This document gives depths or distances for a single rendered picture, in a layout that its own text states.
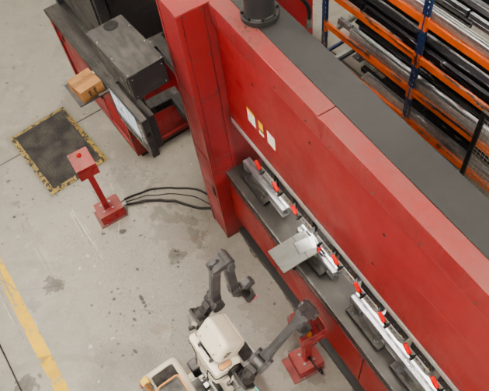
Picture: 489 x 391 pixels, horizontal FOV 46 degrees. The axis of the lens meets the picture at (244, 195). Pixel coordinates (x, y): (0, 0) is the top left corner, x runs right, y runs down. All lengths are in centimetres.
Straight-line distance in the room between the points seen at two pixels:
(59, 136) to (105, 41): 244
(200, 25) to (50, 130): 311
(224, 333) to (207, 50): 153
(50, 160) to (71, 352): 192
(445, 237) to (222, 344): 131
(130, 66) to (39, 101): 303
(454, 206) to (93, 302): 326
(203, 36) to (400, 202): 151
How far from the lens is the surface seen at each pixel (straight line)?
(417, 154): 243
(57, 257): 517
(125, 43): 356
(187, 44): 322
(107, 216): 508
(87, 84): 466
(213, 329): 304
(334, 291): 365
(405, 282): 272
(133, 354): 460
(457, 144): 492
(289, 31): 291
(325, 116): 252
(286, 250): 363
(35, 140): 599
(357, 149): 242
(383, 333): 347
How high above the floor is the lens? 421
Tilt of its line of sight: 56 degrees down
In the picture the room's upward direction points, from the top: 10 degrees counter-clockwise
